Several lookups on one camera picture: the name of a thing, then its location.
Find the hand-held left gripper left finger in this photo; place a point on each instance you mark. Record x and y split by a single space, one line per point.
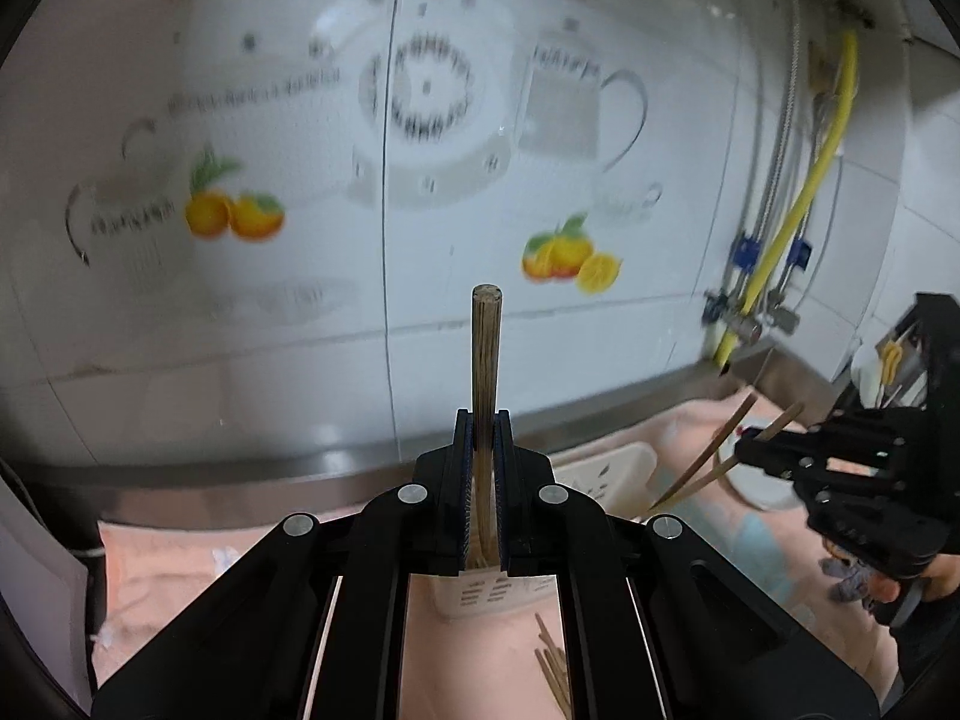
466 480

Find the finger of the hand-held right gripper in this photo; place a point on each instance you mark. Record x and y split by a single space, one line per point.
787 446
877 517

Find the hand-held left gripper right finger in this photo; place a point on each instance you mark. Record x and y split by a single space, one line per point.
501 480

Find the wooden chopstick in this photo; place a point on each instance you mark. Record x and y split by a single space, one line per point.
709 446
553 637
485 352
555 682
780 424

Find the white plastic utensil holder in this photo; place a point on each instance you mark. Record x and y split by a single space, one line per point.
615 472

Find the person's right hand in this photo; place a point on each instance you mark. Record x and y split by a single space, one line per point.
883 589

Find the metal water valve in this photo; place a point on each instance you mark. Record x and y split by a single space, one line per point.
721 311
781 319

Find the pink and blue towel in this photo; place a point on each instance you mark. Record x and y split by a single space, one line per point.
465 660

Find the white appliance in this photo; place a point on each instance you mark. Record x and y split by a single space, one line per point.
45 585

